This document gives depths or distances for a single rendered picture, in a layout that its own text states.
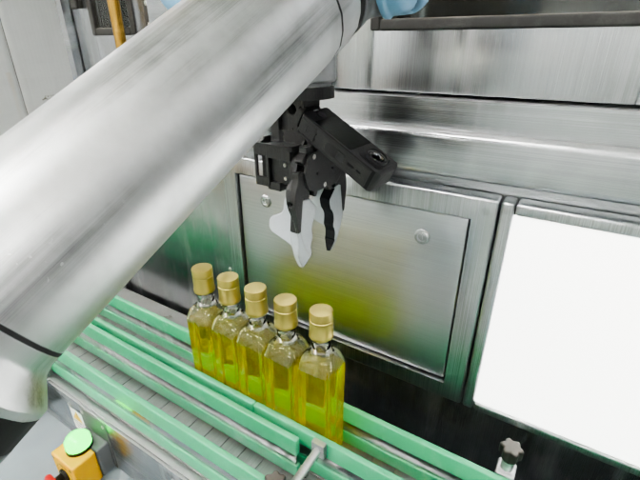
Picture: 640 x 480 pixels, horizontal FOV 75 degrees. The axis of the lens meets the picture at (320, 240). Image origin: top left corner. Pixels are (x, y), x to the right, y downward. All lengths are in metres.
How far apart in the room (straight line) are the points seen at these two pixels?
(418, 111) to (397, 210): 0.14
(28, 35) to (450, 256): 6.58
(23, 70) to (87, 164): 6.65
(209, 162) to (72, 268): 0.07
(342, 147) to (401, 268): 0.26
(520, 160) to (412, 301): 0.26
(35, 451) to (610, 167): 1.09
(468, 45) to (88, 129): 0.49
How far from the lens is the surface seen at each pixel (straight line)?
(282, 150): 0.48
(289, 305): 0.59
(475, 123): 0.57
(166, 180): 0.19
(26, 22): 6.90
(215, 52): 0.21
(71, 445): 0.93
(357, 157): 0.43
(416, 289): 0.65
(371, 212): 0.63
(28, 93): 6.83
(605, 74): 0.57
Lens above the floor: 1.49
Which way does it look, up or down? 25 degrees down
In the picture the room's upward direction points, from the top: straight up
